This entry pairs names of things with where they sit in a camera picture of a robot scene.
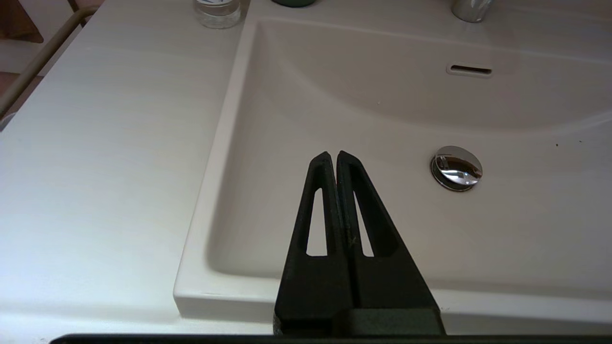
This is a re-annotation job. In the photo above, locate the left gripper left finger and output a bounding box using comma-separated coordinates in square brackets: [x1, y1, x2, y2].
[273, 151, 355, 336]

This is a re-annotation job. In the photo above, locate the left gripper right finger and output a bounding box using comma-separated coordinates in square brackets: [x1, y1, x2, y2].
[337, 150, 446, 335]

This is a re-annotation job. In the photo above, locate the white ceramic sink basin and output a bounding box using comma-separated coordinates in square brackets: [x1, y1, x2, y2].
[173, 14, 612, 335]

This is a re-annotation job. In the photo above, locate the chrome sink faucet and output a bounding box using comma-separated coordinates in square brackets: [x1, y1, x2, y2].
[451, 0, 495, 23]

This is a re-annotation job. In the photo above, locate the chrome drain stopper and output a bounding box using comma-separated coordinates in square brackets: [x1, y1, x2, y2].
[430, 145, 483, 193]

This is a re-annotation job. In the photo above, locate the clear empty plastic bottle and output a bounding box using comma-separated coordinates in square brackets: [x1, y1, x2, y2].
[193, 0, 241, 30]

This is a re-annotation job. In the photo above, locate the brown fabric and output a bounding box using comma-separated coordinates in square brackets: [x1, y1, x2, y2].
[0, 0, 44, 44]

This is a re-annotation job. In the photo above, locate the beige towel rail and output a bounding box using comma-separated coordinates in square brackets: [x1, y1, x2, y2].
[0, 5, 98, 120]

